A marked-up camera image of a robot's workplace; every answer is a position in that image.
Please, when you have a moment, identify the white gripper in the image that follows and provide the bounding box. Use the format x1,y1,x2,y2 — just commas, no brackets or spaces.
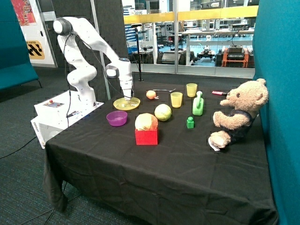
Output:
121,81,134,102

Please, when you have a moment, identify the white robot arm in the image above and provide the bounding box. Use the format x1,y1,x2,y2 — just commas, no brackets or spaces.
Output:
53,17,134,107

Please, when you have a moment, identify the purple plastic bowl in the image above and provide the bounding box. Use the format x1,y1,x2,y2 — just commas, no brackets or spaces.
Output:
106,111,128,127

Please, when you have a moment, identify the yellow plastic plate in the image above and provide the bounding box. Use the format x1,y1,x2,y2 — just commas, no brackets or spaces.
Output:
113,97,140,111

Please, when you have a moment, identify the orange toy peach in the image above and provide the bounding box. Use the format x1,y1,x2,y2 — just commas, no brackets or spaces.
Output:
146,90,156,100

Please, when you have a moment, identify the yellow orange plush ball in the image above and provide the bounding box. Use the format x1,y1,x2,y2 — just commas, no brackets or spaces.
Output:
135,113,158,131

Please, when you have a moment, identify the yellow softball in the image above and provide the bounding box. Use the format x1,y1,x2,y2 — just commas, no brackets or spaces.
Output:
154,104,172,121

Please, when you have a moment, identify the red plastic box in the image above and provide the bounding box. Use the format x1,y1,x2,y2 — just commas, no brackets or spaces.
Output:
135,129,158,145

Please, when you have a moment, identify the near yellow plastic cup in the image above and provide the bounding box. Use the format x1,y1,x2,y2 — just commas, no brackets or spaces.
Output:
171,92,183,108

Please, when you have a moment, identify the yellow plastic cup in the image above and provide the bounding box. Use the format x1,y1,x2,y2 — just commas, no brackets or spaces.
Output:
171,92,183,108
186,83,197,98

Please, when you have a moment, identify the black tablecloth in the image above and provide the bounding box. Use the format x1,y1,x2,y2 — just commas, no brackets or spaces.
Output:
43,82,279,225

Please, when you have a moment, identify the far yellow plastic cup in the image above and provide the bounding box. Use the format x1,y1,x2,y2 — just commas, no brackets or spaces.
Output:
186,83,197,98

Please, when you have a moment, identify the small green block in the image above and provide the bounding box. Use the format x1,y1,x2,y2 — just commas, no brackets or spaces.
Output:
187,116,195,129

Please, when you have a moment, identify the green toy watering can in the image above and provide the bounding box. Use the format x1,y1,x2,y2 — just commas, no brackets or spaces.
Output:
192,91,204,116

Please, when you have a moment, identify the black tripod stand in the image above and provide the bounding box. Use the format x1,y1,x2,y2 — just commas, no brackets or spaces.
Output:
131,23,144,82

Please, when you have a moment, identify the white robot control box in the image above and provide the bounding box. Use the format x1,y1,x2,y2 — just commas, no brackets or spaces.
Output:
31,90,104,149

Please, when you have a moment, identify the pink highlighter marker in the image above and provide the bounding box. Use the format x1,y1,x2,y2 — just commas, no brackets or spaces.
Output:
212,91,227,96

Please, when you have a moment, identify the yellow black warning sign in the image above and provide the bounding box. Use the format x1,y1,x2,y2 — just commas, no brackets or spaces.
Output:
26,40,45,60

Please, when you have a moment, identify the teal sofa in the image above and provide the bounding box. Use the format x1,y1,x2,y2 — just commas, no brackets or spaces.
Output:
0,0,38,90

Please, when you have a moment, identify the orange black equipment crate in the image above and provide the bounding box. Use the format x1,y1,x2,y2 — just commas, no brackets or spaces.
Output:
221,45,249,68

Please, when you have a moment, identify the brown teddy bear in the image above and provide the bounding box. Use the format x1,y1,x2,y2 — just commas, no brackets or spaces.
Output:
208,78,269,151

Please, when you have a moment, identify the white workbench table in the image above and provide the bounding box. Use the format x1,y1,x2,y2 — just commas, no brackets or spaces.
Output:
179,28,255,68

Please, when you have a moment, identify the red poster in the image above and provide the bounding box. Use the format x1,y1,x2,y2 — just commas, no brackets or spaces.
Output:
11,0,37,27

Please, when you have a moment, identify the teal partition panel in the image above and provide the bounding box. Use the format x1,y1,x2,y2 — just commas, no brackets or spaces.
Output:
253,0,300,225

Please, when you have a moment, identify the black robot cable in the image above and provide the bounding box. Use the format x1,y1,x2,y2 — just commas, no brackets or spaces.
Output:
63,32,135,128

